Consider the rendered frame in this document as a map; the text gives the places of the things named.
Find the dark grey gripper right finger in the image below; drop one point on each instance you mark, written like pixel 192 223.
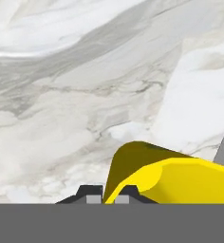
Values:
pixel 129 191

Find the yellow cup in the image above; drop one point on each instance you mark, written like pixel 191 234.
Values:
pixel 180 180

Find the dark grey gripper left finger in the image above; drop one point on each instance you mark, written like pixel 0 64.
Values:
pixel 89 191

